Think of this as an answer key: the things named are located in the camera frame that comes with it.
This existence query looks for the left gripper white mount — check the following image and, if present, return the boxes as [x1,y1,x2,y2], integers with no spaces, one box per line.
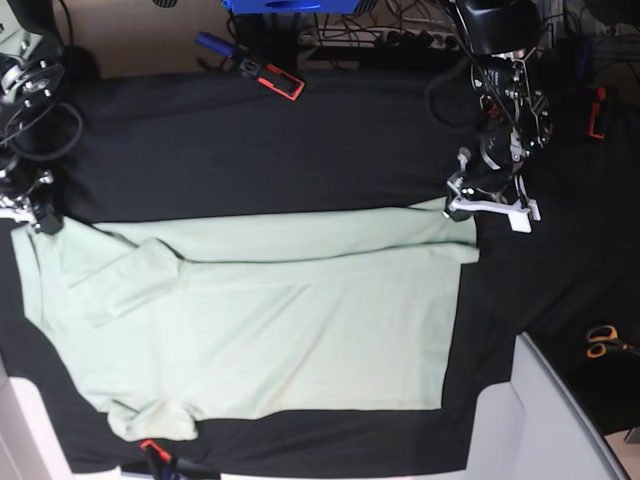
[443,147,541,233]

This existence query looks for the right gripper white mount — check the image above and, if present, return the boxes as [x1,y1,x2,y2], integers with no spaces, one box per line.
[1,167,63,234]

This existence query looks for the light green T-shirt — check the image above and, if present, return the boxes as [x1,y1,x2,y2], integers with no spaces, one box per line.
[11,199,480,441]

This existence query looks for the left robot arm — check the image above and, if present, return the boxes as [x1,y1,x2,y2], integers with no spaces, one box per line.
[425,1,553,233]

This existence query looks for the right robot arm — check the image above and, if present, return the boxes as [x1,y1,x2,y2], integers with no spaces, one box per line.
[1,1,84,235]

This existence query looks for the black table cloth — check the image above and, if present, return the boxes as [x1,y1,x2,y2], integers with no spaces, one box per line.
[0,69,640,475]

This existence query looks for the white power strip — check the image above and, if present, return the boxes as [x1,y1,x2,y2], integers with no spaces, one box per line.
[374,28,459,51]

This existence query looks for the red clamp right edge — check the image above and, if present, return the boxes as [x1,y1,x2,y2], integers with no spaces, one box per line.
[588,85,617,140]

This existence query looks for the red clamp edge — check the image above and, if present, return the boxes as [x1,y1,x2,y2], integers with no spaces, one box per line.
[588,85,617,140]
[139,439,172,464]

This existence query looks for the grey white chair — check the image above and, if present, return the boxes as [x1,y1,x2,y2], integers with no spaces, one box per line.
[464,334,628,480]

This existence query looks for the white furniture left corner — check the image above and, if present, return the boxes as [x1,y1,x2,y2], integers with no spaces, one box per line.
[1,369,122,480]

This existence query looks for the red black clamp top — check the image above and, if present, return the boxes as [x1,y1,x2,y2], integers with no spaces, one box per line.
[239,58,305,101]

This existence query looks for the red clamp bottom edge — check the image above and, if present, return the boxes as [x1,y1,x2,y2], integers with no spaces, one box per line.
[139,439,172,464]

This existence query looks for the blue box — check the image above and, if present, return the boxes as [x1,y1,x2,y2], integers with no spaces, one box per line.
[221,0,378,15]

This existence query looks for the orange handled scissors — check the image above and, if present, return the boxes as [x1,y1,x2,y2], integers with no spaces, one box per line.
[586,325,639,359]

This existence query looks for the blue handled tool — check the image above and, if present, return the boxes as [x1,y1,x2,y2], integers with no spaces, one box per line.
[195,32,236,58]

